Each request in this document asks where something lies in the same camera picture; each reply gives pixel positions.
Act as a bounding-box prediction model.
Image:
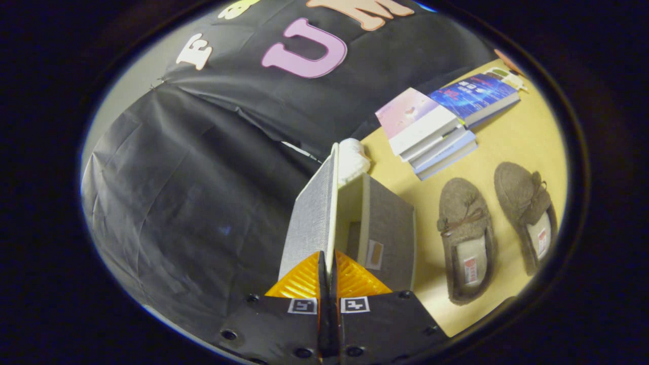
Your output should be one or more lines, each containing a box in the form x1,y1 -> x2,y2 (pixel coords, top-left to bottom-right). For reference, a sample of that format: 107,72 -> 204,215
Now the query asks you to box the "white plush toy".
339,138 -> 372,187

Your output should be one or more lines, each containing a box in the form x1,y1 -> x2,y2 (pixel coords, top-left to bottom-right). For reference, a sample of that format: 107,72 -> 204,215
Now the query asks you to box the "dark blue cover book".
428,74 -> 521,128

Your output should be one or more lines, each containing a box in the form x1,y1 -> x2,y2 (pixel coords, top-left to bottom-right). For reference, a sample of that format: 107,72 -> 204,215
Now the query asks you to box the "light blue book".
411,131 -> 479,181

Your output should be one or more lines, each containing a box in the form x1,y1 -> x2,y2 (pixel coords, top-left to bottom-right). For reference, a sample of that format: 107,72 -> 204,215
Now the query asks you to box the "black backdrop cloth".
81,0 -> 500,350

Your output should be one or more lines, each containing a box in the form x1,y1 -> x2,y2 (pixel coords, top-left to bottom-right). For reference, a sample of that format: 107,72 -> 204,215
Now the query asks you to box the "white plastic gadget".
484,67 -> 528,93

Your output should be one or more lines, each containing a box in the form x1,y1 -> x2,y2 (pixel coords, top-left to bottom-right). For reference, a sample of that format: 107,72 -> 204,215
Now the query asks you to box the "white book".
401,126 -> 468,163

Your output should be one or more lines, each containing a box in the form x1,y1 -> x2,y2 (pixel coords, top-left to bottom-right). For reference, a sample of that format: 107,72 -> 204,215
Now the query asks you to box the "brown fuzzy slipper shoe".
437,177 -> 497,306
494,162 -> 558,277

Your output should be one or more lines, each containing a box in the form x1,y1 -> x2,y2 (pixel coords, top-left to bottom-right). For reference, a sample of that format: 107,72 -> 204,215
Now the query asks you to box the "orange fuzzy object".
494,49 -> 525,77

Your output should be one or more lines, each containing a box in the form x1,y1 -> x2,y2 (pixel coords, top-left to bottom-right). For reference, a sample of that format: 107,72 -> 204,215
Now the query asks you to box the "pink cover book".
375,87 -> 459,155

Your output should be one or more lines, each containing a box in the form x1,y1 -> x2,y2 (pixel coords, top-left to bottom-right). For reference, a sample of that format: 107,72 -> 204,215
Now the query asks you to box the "grey fabric storage box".
278,143 -> 417,295

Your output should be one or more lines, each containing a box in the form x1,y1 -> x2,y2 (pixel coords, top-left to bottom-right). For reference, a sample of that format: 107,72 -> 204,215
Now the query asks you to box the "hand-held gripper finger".
215,251 -> 330,365
330,250 -> 449,365

